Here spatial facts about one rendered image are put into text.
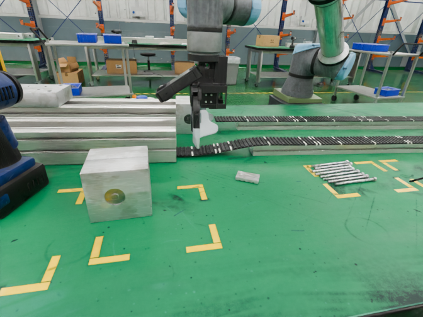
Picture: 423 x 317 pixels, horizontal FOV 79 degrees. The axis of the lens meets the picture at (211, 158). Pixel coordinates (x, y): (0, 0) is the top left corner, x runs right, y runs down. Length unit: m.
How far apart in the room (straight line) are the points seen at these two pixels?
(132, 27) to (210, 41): 7.71
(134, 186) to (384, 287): 0.38
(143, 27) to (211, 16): 7.69
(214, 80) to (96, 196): 0.35
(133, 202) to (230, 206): 0.17
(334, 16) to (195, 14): 0.60
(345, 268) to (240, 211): 0.18
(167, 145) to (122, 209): 0.21
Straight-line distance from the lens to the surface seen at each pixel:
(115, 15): 8.31
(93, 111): 0.81
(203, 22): 0.57
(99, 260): 0.41
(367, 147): 0.83
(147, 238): 0.43
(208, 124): 0.60
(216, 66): 0.60
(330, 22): 1.07
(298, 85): 1.30
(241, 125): 0.86
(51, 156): 0.68
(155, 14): 8.29
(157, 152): 0.62
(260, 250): 0.42
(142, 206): 0.45
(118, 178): 0.42
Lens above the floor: 1.07
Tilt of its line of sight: 27 degrees down
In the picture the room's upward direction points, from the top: 2 degrees clockwise
